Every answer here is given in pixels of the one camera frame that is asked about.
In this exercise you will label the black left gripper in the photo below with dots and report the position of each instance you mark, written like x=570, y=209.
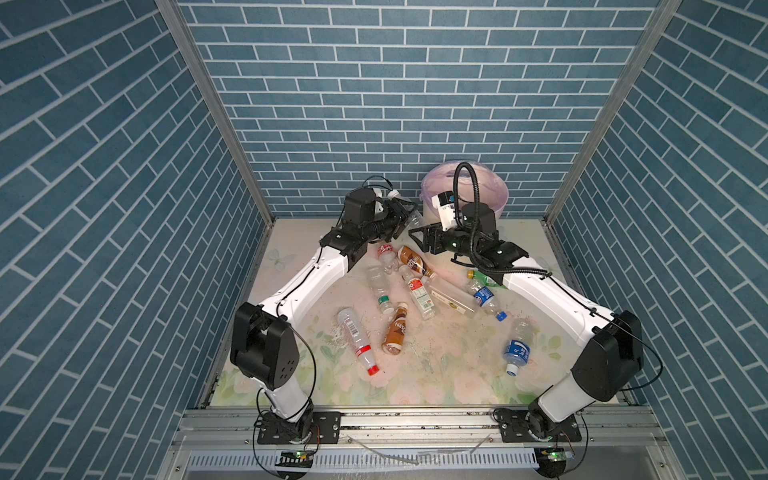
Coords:
x=396, y=216

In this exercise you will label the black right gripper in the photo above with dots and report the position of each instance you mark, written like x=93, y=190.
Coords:
x=432, y=230

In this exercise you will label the clear bottle white cap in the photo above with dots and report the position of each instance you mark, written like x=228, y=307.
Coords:
x=415, y=220

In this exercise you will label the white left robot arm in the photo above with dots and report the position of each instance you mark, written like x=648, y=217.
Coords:
x=263, y=341

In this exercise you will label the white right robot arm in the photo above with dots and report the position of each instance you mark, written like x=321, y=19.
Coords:
x=612, y=350

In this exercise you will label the green soda bottle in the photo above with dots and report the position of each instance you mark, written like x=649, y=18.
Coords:
x=483, y=279

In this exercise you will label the clear bottle blue cap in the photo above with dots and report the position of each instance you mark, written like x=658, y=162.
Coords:
x=486, y=300

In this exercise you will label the clear bottle green cap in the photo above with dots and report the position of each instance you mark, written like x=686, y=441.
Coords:
x=378, y=282

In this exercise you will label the brown drink bottle upper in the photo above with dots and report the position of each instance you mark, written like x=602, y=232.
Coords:
x=415, y=262

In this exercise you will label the brown drink bottle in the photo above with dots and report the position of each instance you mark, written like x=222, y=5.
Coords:
x=415, y=262
x=394, y=338

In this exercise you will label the frosted clear tall bottle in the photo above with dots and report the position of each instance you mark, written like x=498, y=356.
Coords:
x=451, y=296

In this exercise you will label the clear bottle red white label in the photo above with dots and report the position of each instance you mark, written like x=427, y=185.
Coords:
x=419, y=293

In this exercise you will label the water bottle blue label white cap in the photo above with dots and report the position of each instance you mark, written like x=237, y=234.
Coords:
x=518, y=350

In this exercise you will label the brown drink bottle lower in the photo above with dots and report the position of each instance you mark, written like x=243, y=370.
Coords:
x=394, y=338

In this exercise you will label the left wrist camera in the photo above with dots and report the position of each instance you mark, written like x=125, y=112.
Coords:
x=384, y=194

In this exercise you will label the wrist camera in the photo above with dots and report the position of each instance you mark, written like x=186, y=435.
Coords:
x=445, y=206
x=384, y=194

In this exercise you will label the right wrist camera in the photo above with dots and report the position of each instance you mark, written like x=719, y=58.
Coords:
x=445, y=206

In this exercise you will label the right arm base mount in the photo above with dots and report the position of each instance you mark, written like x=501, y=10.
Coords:
x=523, y=425

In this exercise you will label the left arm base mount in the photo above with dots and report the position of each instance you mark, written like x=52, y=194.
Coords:
x=300, y=426

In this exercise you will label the aluminium front rail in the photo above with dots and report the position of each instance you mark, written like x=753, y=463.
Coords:
x=600, y=425

